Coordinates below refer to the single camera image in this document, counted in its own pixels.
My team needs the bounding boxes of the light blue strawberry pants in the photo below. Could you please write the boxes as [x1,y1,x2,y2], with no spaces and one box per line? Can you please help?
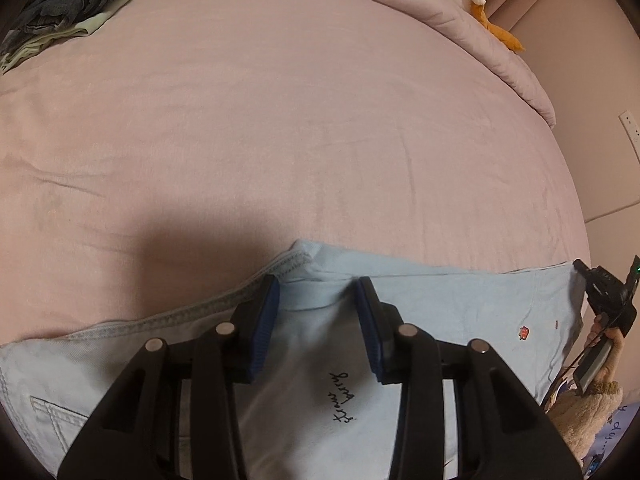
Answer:
[1,240,584,479]

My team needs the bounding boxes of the white power strip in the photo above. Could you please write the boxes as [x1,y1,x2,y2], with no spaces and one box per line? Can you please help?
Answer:
[618,110,640,152]

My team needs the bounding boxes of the person's right hand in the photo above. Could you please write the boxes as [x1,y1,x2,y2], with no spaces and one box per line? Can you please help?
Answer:
[584,316,629,396]

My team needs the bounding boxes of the white power cable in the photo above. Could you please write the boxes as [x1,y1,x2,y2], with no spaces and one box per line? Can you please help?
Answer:
[584,204,640,224]

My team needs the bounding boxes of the pink bed sheet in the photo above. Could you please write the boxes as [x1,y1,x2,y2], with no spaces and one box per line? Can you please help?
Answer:
[1,0,589,342]

